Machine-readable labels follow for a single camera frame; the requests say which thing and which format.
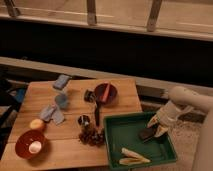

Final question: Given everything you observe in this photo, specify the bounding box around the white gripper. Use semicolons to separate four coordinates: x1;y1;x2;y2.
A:
147;100;193;138

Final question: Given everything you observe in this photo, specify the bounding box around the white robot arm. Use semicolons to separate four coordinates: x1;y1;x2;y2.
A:
148;86;213;171

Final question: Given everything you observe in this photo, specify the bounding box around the green plastic tray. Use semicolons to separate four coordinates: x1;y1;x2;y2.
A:
104;112;177;171

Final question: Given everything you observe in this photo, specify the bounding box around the yellow corn husk piece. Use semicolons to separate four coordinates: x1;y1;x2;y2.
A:
119;158;141;165

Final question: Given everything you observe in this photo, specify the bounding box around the dark red bowl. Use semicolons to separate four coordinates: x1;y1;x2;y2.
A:
94;83;117;104

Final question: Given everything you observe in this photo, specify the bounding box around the red stick in bowl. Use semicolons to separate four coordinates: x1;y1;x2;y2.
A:
102;83;111;102

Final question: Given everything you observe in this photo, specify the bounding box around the brown pine cone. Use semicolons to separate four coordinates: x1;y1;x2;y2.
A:
79;126;105;147

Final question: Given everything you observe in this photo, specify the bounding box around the small black metal cup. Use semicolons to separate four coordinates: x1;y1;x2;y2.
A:
78;115;90;127

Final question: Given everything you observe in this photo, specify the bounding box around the small dark jar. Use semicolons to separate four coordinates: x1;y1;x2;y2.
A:
84;90;96;102

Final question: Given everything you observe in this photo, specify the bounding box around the blue plastic cup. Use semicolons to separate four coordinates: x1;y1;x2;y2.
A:
55;93;69;109

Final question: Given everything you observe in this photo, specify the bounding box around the light blue crumpled cloth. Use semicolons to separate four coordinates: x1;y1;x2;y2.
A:
39;104;65;125

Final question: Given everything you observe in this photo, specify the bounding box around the yellow round fruit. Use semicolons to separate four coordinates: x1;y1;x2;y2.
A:
30;119;45;131

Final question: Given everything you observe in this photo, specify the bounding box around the white egg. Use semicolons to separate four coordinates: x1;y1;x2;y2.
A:
29;141;42;154

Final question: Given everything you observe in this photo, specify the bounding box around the orange bowl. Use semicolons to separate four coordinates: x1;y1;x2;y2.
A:
15;130;46;159

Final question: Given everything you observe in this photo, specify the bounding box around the dark chair at left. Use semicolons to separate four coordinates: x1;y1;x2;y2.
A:
0;67;26;158

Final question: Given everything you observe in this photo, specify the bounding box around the black handled utensil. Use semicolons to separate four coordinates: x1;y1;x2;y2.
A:
94;101;100;126

